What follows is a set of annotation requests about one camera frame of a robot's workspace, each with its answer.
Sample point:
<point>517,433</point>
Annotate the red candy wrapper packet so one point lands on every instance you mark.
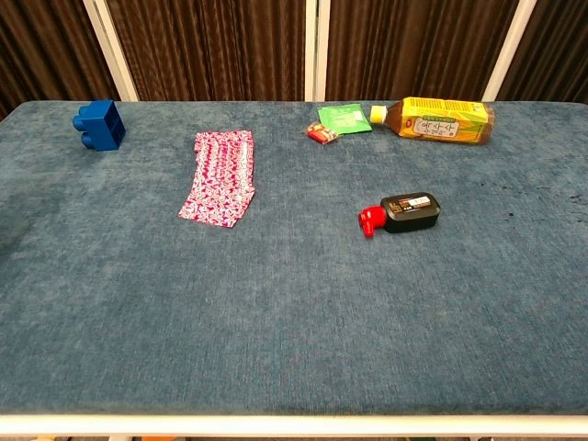
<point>321,133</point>

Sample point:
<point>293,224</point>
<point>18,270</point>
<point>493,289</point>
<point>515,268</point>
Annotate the blue fabric table cover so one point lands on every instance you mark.
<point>294,312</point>

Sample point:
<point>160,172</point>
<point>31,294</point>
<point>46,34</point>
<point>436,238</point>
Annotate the green foil sachet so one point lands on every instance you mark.
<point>344,118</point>

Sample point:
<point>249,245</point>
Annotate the black bottle with red cap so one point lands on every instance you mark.
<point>409,213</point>

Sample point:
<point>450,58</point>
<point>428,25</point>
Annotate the yellow label tea bottle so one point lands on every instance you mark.
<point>441,121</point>

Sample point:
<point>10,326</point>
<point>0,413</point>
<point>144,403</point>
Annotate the brown pleated curtain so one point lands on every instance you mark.
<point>206,46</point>

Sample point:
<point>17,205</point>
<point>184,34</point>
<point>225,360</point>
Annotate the blue toy building brick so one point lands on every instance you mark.
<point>103,128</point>

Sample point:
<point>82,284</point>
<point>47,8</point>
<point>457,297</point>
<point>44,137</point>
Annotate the white upright frame post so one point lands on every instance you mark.
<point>310,50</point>
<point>323,50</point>

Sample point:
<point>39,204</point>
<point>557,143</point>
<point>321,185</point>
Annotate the white table edge rail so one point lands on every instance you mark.
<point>294,425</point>

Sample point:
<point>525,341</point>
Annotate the white slanted frame post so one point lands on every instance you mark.
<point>507,50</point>
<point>112,50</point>

